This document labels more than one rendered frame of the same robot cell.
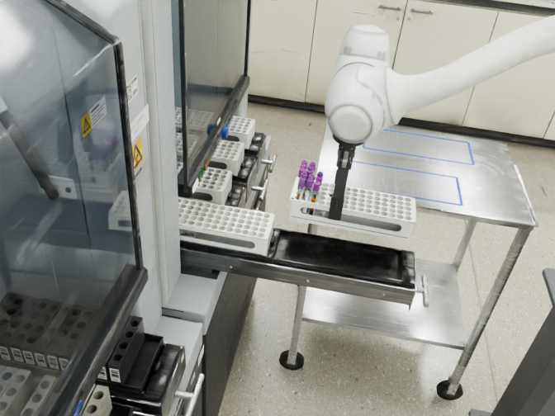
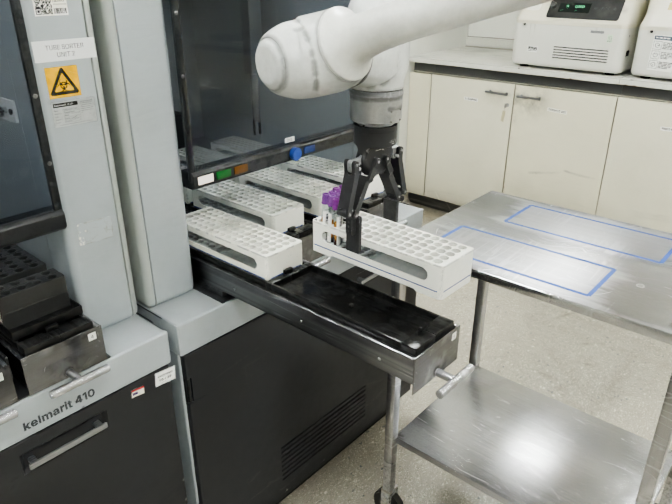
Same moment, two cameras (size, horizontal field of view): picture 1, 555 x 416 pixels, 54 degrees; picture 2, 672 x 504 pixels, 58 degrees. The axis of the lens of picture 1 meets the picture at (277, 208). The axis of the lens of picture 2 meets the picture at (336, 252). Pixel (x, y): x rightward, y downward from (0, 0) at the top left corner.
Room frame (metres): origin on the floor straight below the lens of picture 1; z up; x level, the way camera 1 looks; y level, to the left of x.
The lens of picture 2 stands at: (0.17, -0.68, 1.35)
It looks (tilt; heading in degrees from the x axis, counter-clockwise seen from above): 25 degrees down; 35
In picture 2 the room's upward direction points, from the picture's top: straight up
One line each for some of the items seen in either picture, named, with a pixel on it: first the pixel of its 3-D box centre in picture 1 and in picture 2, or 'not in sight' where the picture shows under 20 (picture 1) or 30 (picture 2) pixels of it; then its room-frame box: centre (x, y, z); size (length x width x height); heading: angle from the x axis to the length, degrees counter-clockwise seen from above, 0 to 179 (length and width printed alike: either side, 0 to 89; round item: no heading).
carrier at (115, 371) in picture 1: (127, 350); (33, 300); (0.61, 0.24, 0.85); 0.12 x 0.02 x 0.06; 174
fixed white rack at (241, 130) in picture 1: (205, 128); (330, 177); (1.48, 0.25, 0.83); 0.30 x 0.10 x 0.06; 84
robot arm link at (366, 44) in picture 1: (362, 67); (372, 38); (1.05, -0.14, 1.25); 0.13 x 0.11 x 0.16; 172
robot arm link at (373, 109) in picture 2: not in sight; (376, 105); (1.06, -0.14, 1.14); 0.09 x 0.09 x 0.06
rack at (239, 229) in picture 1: (210, 225); (236, 242); (1.00, 0.16, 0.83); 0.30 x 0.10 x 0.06; 84
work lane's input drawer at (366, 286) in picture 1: (282, 255); (298, 292); (0.99, -0.02, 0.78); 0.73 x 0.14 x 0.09; 84
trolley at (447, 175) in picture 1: (391, 262); (543, 402); (1.42, -0.42, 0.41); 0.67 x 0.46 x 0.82; 84
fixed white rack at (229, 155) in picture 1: (190, 153); (291, 191); (1.32, 0.27, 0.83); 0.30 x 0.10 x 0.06; 84
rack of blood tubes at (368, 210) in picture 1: (351, 209); (388, 248); (1.06, -0.18, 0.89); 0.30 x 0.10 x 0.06; 83
